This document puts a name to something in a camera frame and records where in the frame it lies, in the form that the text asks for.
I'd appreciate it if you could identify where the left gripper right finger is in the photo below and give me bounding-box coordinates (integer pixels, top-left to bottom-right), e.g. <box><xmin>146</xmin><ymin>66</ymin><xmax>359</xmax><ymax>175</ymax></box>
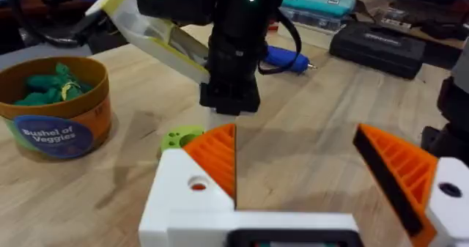
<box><xmin>352</xmin><ymin>123</ymin><xmax>469</xmax><ymax>247</ymax></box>

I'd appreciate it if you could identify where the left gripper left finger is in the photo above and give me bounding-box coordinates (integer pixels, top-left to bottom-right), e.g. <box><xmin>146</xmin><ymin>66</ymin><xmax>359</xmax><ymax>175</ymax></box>
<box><xmin>139</xmin><ymin>123</ymin><xmax>237</xmax><ymax>229</ymax></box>

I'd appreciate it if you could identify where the blue electric screwdriver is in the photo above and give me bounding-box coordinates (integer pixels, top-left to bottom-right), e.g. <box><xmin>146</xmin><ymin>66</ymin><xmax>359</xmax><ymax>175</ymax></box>
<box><xmin>263</xmin><ymin>45</ymin><xmax>318</xmax><ymax>75</ymax></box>

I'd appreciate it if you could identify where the green disc with holes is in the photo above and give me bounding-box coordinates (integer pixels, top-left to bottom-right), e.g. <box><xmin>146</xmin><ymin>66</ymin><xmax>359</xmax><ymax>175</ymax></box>
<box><xmin>160</xmin><ymin>125</ymin><xmax>205</xmax><ymax>154</ymax></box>

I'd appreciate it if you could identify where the clear plastic box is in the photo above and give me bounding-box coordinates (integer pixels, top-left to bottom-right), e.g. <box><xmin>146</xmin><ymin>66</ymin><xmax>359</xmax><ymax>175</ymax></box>
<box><xmin>279</xmin><ymin>6</ymin><xmax>346</xmax><ymax>32</ymax></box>

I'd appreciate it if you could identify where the right wrist flat plate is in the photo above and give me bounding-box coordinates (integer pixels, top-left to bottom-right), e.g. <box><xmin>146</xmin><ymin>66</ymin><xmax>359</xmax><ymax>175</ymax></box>
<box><xmin>85</xmin><ymin>0</ymin><xmax>212</xmax><ymax>86</ymax></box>

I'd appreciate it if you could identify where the black tool case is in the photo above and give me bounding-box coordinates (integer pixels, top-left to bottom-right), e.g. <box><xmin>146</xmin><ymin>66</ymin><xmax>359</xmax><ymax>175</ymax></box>
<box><xmin>328</xmin><ymin>21</ymin><xmax>428</xmax><ymax>81</ymax></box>

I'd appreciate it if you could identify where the orange tub of green toys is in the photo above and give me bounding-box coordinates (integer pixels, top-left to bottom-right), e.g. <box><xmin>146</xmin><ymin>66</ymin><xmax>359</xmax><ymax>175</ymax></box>
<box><xmin>0</xmin><ymin>56</ymin><xmax>113</xmax><ymax>161</ymax></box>

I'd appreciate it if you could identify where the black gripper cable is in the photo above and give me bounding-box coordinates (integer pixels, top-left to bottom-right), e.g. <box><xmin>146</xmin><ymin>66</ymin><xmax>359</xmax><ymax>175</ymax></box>
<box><xmin>257</xmin><ymin>8</ymin><xmax>303</xmax><ymax>75</ymax></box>

